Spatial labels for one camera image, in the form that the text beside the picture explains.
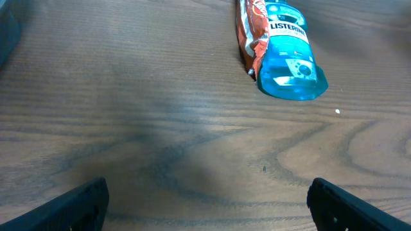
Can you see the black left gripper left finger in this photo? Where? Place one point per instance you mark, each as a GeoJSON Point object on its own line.
{"type": "Point", "coordinates": [80, 209]}

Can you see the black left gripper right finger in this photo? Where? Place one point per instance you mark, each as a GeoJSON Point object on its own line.
{"type": "Point", "coordinates": [335, 209]}

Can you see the blue Listerine mouthwash bottle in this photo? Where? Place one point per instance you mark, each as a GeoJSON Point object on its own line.
{"type": "Point", "coordinates": [289, 70]}

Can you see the orange red snack stick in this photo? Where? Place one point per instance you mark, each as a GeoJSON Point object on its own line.
{"type": "Point", "coordinates": [252, 33]}

